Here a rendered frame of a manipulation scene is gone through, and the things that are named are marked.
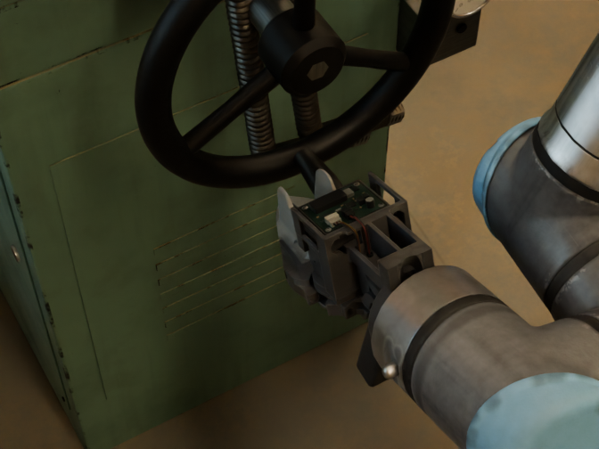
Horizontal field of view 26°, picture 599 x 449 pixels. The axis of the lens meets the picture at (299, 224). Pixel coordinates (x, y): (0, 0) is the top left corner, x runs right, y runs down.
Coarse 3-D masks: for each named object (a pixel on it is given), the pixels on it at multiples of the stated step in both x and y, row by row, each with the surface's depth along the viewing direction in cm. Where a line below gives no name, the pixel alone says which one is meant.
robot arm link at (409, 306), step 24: (408, 288) 87; (432, 288) 86; (456, 288) 86; (480, 288) 87; (384, 312) 87; (408, 312) 86; (432, 312) 85; (384, 336) 87; (408, 336) 85; (384, 360) 88
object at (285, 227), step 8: (280, 192) 101; (280, 200) 102; (288, 200) 101; (280, 208) 103; (288, 208) 101; (280, 216) 104; (288, 216) 102; (280, 224) 104; (288, 224) 103; (280, 232) 104; (288, 232) 103; (288, 240) 103; (296, 240) 102; (296, 248) 102; (296, 256) 101; (304, 256) 101
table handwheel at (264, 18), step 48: (192, 0) 92; (288, 0) 105; (432, 0) 106; (144, 48) 95; (288, 48) 100; (336, 48) 101; (432, 48) 110; (144, 96) 96; (240, 96) 103; (384, 96) 112; (192, 144) 104; (288, 144) 113; (336, 144) 113
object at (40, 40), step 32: (32, 0) 109; (64, 0) 111; (96, 0) 113; (128, 0) 114; (160, 0) 117; (0, 32) 110; (32, 32) 111; (64, 32) 113; (96, 32) 115; (128, 32) 117; (0, 64) 112; (32, 64) 114
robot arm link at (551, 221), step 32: (576, 96) 86; (512, 128) 94; (544, 128) 89; (576, 128) 86; (480, 160) 94; (512, 160) 92; (544, 160) 88; (576, 160) 87; (480, 192) 95; (512, 192) 92; (544, 192) 89; (576, 192) 88; (512, 224) 92; (544, 224) 90; (576, 224) 89; (512, 256) 94; (544, 256) 90; (576, 256) 88; (544, 288) 90
